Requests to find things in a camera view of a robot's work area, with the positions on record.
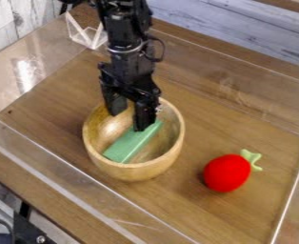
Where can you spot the black clamp with cable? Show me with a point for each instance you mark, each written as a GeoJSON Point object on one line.
{"type": "Point", "coordinates": [21, 232]}

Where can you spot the red plush strawberry toy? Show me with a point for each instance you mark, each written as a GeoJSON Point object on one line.
{"type": "Point", "coordinates": [228, 171]}

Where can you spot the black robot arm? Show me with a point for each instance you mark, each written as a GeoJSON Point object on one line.
{"type": "Point", "coordinates": [126, 20]}

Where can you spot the clear acrylic tray wall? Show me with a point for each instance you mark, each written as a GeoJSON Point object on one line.
{"type": "Point", "coordinates": [90, 211]}

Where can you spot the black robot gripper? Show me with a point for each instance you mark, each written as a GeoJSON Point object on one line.
{"type": "Point", "coordinates": [125, 79]}

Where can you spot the green rectangular block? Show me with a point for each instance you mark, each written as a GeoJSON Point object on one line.
{"type": "Point", "coordinates": [130, 142]}

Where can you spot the brown wooden bowl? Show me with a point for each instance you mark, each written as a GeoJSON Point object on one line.
{"type": "Point", "coordinates": [102, 128]}

